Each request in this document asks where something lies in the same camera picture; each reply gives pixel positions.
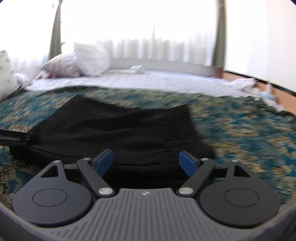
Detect green curtain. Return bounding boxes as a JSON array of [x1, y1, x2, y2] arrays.
[[212, 0, 226, 69], [48, 0, 63, 60]]

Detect floral purple pillow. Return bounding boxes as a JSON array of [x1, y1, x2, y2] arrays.
[[41, 54, 82, 78]]

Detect small white crumpled cloth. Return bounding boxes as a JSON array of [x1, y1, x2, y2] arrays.
[[130, 65, 145, 74]]

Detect left green curtain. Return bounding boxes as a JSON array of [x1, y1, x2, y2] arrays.
[[48, 0, 63, 60]]

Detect white bed sheet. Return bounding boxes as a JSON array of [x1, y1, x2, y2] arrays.
[[25, 71, 255, 97]]

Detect white pillow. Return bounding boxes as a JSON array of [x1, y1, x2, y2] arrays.
[[73, 43, 111, 77]]

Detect white sheer curtain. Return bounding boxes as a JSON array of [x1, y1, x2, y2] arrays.
[[61, 1, 218, 66]]

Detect white clutter pile at bedside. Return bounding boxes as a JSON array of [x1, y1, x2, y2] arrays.
[[226, 78, 284, 111]]

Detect blue paisley bedspread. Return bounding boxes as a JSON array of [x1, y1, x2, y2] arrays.
[[1, 87, 295, 208]]

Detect black pants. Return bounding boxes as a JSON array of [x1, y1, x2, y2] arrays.
[[10, 96, 215, 190]]

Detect right green curtain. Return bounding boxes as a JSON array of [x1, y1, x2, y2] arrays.
[[212, 0, 226, 69]]

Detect white floral duvet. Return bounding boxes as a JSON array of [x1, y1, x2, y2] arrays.
[[0, 50, 32, 100]]

